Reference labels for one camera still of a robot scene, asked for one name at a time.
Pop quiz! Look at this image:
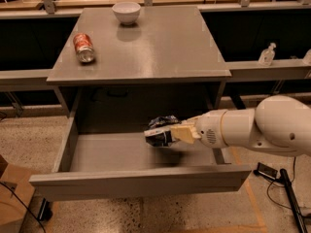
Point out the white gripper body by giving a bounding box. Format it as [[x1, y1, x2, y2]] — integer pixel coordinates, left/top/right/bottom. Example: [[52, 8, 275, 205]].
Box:
[[195, 110, 226, 149]]

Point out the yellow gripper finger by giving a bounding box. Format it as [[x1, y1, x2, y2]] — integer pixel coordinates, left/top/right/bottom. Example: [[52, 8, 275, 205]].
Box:
[[181, 116, 200, 125], [171, 125, 201, 144]]

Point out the blue chip bag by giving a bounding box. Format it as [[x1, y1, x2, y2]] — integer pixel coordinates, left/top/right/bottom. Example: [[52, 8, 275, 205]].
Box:
[[144, 116, 181, 147]]

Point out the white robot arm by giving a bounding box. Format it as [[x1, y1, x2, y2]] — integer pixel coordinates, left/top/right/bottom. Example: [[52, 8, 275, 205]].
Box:
[[170, 95, 311, 156]]

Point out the grey drawer cabinet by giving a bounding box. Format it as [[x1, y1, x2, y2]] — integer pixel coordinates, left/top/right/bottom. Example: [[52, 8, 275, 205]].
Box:
[[47, 6, 230, 133]]

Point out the open grey top drawer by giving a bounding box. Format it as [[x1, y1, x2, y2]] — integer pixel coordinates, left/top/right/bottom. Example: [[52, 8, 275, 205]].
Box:
[[30, 113, 251, 201]]

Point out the black floor stand bar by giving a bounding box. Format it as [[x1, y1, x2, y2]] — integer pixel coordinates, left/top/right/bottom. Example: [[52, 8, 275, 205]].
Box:
[[253, 162, 308, 233]]

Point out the clear sanitizer bottle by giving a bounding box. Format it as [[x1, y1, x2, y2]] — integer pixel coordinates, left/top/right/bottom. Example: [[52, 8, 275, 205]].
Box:
[[259, 43, 276, 66]]

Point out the white ceramic bowl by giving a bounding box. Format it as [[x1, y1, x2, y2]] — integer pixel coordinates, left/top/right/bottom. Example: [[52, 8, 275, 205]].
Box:
[[112, 2, 141, 25]]

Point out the red soda can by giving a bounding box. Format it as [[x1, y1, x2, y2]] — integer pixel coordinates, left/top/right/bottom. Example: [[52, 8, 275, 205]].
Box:
[[73, 33, 95, 63]]

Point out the cardboard box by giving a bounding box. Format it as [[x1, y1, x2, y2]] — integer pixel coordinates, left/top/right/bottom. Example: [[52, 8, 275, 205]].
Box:
[[0, 155, 34, 233]]

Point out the grey metal rail shelf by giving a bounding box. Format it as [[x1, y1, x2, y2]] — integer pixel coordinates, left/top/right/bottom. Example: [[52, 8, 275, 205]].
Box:
[[0, 59, 311, 92]]

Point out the black floor cable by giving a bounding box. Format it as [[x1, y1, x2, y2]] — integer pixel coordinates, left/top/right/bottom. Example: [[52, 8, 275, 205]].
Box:
[[265, 156, 311, 210]]

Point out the black cable on box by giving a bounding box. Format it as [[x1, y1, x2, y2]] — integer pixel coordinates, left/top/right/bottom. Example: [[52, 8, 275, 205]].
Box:
[[0, 182, 47, 233]]

